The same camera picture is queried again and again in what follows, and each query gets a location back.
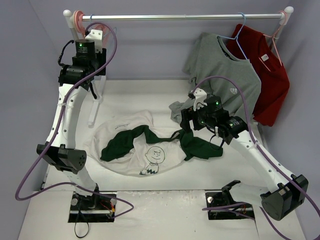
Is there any white and green t-shirt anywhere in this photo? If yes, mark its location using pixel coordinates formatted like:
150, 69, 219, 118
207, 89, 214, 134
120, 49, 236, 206
83, 110, 223, 177

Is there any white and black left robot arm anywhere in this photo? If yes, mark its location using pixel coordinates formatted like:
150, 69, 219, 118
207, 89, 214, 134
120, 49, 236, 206
36, 39, 105, 210

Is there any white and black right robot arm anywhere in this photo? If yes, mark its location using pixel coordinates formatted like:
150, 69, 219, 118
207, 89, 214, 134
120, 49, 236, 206
180, 88, 309, 221

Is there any pink hanger bundle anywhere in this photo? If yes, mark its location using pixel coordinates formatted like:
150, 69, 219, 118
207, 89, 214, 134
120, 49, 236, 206
72, 10, 110, 47

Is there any grey t-shirt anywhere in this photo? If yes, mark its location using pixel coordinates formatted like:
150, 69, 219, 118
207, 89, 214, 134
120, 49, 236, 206
182, 32, 262, 120

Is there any blue hanger with grey shirt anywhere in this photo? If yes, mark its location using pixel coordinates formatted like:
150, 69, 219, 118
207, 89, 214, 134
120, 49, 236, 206
218, 12, 248, 60

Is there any red t-shirt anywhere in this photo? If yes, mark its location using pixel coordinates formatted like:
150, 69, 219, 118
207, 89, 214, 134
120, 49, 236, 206
226, 24, 290, 127

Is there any pink hanger with red shirt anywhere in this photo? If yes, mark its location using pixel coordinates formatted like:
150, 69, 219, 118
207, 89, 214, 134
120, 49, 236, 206
263, 10, 287, 67

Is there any silver and white clothes rack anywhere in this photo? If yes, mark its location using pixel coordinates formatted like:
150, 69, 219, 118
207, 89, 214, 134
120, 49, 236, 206
62, 6, 295, 128

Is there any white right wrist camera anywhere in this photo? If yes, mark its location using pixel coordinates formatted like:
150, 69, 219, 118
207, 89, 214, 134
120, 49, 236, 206
188, 87, 208, 112

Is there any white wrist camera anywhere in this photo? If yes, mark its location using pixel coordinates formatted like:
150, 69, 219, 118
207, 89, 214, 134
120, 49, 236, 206
188, 87, 208, 112
84, 29, 103, 53

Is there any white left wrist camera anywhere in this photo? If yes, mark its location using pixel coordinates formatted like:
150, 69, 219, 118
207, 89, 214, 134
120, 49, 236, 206
84, 29, 103, 53

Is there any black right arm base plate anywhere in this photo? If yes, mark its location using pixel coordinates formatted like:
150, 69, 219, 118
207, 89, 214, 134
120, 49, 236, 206
205, 180, 255, 221

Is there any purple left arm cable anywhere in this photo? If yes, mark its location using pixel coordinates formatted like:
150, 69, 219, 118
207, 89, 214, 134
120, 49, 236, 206
14, 22, 135, 219

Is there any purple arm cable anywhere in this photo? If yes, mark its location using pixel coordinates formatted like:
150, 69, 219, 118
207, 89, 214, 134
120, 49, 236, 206
191, 75, 320, 240
14, 22, 135, 219

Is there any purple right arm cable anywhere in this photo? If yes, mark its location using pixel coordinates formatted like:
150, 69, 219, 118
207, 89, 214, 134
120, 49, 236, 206
191, 75, 320, 240

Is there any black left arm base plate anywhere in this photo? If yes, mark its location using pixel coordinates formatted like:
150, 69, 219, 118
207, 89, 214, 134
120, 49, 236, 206
68, 192, 116, 223

